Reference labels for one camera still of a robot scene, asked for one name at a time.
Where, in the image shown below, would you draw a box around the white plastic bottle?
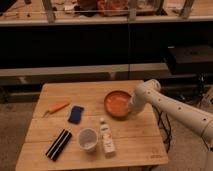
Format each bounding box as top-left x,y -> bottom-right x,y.
100,118 -> 116,157

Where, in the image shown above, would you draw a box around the blue rectangular sponge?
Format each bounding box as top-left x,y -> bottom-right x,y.
68,106 -> 84,124

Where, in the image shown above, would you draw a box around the black floor cables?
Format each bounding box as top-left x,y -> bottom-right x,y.
153,106 -> 174,154

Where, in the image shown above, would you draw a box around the wooden folding table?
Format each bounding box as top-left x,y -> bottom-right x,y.
16,81 -> 168,171

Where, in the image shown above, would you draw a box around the orange ceramic bowl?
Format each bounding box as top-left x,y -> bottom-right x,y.
104,90 -> 131,118

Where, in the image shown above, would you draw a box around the clear plastic cup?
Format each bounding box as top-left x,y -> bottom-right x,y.
78,128 -> 98,153

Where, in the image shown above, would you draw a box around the long wooden shelf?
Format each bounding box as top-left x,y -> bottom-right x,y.
0,0 -> 213,27

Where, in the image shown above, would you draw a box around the orange clutter on shelf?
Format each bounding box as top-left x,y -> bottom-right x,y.
74,0 -> 128,17

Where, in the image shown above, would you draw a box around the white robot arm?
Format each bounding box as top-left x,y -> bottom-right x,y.
128,79 -> 213,144

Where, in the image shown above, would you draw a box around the black box on right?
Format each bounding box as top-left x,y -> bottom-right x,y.
165,45 -> 213,74

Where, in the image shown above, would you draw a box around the orange handled tool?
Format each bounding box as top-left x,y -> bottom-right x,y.
43,102 -> 69,116

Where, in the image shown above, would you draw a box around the vertical black cable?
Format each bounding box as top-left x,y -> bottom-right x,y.
127,19 -> 132,81

